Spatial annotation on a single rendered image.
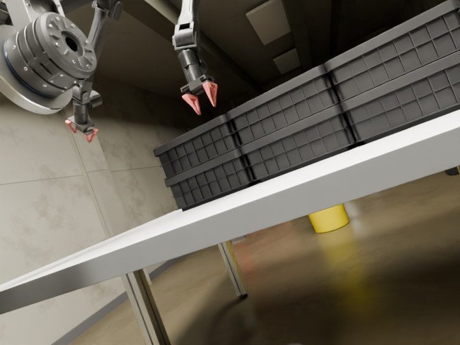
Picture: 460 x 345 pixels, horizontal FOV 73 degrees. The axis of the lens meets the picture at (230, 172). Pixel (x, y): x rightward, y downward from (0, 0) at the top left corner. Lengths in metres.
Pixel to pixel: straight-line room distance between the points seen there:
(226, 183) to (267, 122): 0.23
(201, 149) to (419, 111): 0.59
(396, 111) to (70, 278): 0.77
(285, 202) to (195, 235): 0.13
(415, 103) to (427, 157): 0.46
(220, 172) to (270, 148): 0.18
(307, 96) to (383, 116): 0.19
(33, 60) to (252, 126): 0.54
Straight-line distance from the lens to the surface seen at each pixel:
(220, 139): 0.94
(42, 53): 0.75
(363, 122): 0.85
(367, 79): 0.86
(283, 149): 0.87
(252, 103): 0.89
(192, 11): 1.16
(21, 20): 0.82
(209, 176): 0.97
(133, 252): 0.50
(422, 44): 0.87
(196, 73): 1.06
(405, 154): 0.40
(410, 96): 0.86
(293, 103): 0.87
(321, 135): 0.86
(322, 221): 2.98
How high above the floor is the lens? 0.73
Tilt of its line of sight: 2 degrees up
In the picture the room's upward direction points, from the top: 21 degrees counter-clockwise
